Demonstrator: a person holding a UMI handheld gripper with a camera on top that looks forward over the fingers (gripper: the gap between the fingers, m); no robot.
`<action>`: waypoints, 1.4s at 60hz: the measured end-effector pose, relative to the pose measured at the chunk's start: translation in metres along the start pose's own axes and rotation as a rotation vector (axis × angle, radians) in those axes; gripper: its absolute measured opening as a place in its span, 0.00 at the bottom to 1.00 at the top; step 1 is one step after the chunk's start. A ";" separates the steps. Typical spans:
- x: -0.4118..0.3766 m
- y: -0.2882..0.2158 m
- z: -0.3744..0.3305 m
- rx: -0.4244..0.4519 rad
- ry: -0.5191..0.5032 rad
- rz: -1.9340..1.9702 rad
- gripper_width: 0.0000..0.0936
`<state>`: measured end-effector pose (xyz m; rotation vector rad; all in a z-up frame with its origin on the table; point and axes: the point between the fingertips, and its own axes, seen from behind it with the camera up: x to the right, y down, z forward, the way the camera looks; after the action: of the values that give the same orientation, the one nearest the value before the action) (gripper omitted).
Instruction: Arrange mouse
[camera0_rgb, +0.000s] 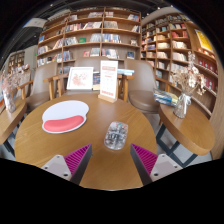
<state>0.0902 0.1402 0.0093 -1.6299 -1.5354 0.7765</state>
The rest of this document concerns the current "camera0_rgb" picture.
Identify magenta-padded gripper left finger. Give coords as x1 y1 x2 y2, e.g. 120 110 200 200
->
41 143 93 185

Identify wooden bookshelf with yellow poster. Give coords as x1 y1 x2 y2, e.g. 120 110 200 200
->
140 12 224 161

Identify round wooden side table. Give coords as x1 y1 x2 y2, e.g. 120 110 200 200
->
155 103 216 168
0 98 28 158

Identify stack of colourful books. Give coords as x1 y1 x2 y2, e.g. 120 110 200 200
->
153 89 179 108

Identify glass vase dried pink flowers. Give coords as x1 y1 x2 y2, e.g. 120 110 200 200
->
0 64 31 114

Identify white orange table sign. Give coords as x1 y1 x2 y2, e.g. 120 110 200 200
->
97 59 119 104

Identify white framed floral picture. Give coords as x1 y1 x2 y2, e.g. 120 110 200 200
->
66 66 95 91

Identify brown leather wooden armchair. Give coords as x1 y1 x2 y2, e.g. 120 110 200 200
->
124 59 168 115
17 61 59 113
52 56 135 102

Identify glass vase dried beige flowers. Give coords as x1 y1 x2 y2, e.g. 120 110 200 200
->
170 51 208 120

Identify small distant wooden bookshelf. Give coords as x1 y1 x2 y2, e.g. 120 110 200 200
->
7 49 26 76

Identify white mouse pad red rest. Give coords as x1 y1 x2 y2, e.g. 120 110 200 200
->
41 100 90 135

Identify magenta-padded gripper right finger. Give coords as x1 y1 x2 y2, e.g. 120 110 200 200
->
130 143 183 186

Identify wide wooden bookshelf unit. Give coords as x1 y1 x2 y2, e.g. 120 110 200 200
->
35 7 143 76

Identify dark cover book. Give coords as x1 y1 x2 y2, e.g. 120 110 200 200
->
92 71 101 91

